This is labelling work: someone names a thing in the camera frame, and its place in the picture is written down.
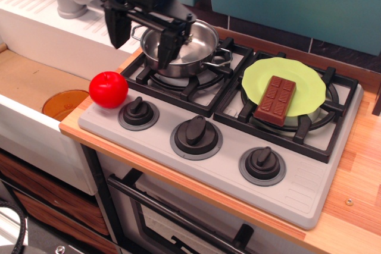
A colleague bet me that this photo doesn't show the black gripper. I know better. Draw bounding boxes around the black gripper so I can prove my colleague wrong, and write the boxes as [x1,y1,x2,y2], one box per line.
[102,0,196,70]

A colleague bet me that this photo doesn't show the brown chocolate bar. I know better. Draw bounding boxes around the brown chocolate bar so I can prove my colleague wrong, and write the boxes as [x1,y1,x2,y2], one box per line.
[253,76,296,127]

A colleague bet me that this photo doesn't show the stainless steel pot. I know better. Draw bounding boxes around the stainless steel pot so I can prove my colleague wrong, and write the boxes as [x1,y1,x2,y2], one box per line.
[131,20,233,79]

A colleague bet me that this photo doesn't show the red toy apple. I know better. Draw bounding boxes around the red toy apple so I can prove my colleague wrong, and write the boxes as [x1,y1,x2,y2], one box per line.
[89,71,129,109]

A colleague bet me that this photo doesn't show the black left stove knob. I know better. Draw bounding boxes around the black left stove knob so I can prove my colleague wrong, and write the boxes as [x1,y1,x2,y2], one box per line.
[118,96,160,131]

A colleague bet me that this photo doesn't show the black stove knob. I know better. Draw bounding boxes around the black stove knob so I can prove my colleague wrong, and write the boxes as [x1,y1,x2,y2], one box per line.
[239,146,286,187]
[118,96,160,131]
[170,115,223,161]

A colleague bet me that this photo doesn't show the black middle stove knob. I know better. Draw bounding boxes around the black middle stove knob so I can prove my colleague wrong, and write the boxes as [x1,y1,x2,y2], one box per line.
[170,115,223,161]

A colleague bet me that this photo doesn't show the light green plate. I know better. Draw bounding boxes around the light green plate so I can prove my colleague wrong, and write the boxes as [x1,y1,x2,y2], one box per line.
[241,57,326,117]

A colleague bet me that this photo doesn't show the black right stove knob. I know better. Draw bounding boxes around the black right stove knob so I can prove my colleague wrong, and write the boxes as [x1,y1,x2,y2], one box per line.
[239,146,286,187]

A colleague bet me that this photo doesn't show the grey toy stove top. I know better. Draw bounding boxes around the grey toy stove top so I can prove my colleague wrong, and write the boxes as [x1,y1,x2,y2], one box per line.
[78,70,345,229]

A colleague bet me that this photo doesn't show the black left burner grate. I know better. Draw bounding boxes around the black left burner grate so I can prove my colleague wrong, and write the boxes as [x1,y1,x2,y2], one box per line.
[121,37,254,117]

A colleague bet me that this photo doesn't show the black burner grate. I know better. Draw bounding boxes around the black burner grate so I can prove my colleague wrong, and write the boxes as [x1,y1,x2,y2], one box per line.
[121,37,254,117]
[214,51,363,163]

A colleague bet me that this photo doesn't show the white toy sink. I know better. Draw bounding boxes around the white toy sink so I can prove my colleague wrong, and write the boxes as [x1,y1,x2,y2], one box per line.
[1,0,140,195]

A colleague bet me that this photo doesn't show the black right burner grate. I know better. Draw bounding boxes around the black right burner grate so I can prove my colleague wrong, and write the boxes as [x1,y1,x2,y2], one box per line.
[214,51,363,163]

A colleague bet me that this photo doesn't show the wooden drawer fronts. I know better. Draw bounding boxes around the wooden drawer fronts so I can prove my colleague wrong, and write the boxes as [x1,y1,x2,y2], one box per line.
[1,149,118,253]

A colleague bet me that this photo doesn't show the toy oven door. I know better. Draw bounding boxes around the toy oven door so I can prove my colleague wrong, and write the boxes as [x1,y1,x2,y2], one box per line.
[96,150,326,254]

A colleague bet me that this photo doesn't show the black oven door handle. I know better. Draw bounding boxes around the black oven door handle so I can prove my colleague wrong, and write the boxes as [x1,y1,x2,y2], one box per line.
[107,169,254,253]

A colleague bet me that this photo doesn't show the black braided foreground cable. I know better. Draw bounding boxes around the black braided foreground cable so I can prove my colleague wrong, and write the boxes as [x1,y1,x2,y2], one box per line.
[0,200,29,254]

